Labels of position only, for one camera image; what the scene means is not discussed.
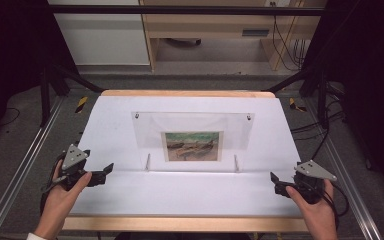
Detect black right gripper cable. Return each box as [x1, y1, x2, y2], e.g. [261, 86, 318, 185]
[322, 180, 350, 236]

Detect thin black floor cable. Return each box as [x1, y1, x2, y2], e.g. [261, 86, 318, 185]
[0, 106, 21, 128]

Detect black metal stand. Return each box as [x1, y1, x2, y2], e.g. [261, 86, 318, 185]
[262, 62, 332, 130]
[39, 62, 105, 128]

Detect black floor cables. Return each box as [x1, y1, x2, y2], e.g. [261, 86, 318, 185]
[290, 81, 348, 164]

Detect person's right hand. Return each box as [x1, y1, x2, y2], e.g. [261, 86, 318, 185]
[285, 179, 339, 240]

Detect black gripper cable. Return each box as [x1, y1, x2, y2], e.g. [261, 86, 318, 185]
[322, 180, 350, 236]
[39, 152, 65, 215]

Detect black curtain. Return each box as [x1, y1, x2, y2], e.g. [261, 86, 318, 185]
[302, 0, 384, 204]
[0, 0, 78, 156]

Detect black horizontal frame bar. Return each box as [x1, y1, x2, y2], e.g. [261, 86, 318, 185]
[47, 4, 326, 17]

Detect aluminium floor rail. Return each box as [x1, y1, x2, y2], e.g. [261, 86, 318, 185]
[0, 95, 65, 240]
[304, 97, 383, 240]

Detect wooden table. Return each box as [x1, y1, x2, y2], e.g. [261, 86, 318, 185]
[62, 89, 310, 233]

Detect black hanging cables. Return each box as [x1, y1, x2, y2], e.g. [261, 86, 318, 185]
[269, 1, 308, 72]

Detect painted boats picture card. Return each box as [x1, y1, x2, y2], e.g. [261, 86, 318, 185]
[160, 130, 225, 163]

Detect clear acrylic photo frame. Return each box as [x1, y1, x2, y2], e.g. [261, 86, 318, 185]
[131, 111, 256, 174]

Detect grey desk drawer handle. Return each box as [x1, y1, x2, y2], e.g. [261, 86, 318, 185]
[241, 28, 271, 38]

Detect white cabinet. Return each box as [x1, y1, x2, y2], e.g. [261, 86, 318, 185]
[47, 0, 151, 67]

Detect wooden desk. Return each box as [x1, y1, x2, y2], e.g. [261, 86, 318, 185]
[138, 0, 328, 72]

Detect person's left hand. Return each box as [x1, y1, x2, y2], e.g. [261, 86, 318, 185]
[34, 159, 93, 240]

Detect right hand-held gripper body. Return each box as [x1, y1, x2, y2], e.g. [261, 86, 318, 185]
[292, 159, 338, 205]

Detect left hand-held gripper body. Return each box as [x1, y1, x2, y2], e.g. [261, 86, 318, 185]
[47, 143, 94, 192]

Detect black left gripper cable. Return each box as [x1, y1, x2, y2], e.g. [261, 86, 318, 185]
[39, 152, 65, 215]

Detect pale table cover sheet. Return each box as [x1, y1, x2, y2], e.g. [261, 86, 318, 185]
[69, 95, 303, 218]

